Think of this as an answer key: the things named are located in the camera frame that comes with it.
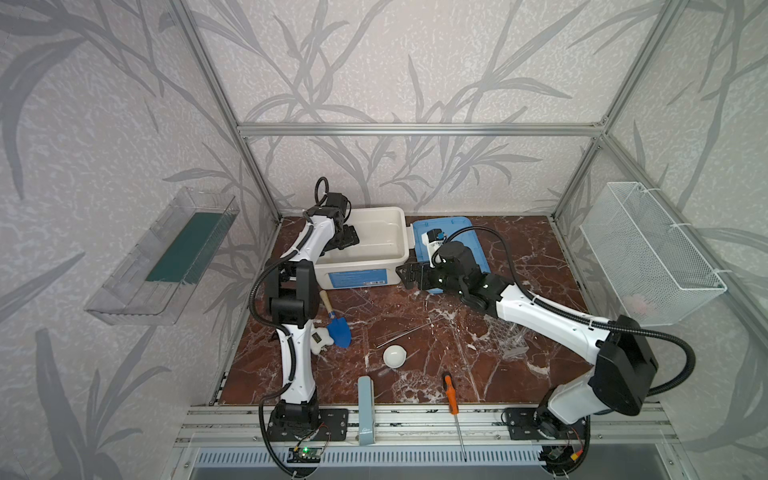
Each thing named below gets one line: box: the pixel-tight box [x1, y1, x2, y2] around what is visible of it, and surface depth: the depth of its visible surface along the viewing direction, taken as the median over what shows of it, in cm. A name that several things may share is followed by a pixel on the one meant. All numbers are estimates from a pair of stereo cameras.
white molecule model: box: [310, 327, 335, 355], surface depth 87 cm
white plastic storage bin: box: [315, 207, 415, 290], surface depth 97 cm
